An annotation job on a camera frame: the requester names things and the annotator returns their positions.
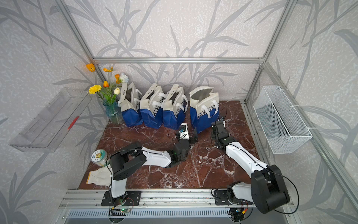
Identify takeout bag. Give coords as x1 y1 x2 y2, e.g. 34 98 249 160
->
119 82 143 127
162 84 188 130
140 83 167 129
189 86 220 134

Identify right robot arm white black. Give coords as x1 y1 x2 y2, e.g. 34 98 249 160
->
212 121 290 214

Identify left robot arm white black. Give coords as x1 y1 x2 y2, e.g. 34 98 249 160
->
106 123 198 199

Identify blue glass vase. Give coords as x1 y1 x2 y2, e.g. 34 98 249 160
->
103 101 124 125

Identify right circuit board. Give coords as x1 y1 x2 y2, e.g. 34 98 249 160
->
227 208 247 223

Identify circuit board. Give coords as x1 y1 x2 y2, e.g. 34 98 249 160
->
110 208 132 217
227 208 247 223

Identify round tape roll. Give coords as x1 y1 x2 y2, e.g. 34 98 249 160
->
91 149 108 167

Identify white work glove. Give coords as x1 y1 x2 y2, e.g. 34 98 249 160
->
86 167 112 187

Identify left circuit board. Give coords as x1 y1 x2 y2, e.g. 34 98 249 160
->
110 208 132 217

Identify artificial flower bouquet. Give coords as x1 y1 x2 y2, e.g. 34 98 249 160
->
88 73 129 105

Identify red item on shelf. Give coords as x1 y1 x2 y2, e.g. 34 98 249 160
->
68 116 79 130

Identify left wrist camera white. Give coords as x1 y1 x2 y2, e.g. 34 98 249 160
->
179 123 190 140

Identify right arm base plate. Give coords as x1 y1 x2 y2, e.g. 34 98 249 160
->
211 189 238 206

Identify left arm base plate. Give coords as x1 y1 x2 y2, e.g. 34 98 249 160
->
101 190 141 207

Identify white wire basket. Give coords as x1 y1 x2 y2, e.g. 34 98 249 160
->
254 85 312 155

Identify aluminium front rail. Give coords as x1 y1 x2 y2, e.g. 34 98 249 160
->
58 188 294 209

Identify aluminium frame bar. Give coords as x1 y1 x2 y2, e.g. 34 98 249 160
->
93 57 263 64

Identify clear plastic wall shelf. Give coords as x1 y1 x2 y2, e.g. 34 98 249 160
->
9 88 91 153

